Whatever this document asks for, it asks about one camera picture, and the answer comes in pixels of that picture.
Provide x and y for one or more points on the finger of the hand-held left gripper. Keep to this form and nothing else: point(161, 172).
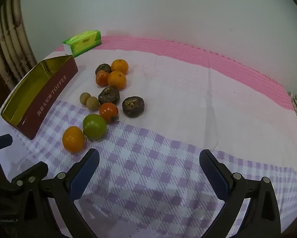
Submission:
point(36, 169)
point(0, 141)

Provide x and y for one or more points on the green tissue pack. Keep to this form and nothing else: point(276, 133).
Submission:
point(85, 42)

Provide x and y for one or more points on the red and gold tin box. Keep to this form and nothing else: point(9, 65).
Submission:
point(46, 99)

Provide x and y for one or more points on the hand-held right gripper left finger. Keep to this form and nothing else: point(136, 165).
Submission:
point(85, 176)

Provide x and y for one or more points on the orange tomato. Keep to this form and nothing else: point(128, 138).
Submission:
point(73, 139)

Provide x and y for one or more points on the brown longan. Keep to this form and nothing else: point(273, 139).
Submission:
point(84, 97)
point(92, 103)

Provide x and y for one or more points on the pink and purple checked tablecloth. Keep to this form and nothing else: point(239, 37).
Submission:
point(175, 104)

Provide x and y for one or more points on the mandarin orange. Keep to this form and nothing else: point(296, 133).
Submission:
point(116, 79)
point(119, 66)

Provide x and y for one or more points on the green tomato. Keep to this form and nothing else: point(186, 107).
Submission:
point(94, 126)

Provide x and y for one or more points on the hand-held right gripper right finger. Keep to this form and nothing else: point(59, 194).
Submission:
point(214, 176)

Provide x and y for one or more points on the dark brown round fruit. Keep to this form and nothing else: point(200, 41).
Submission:
point(133, 107)
point(109, 95)
point(102, 68)

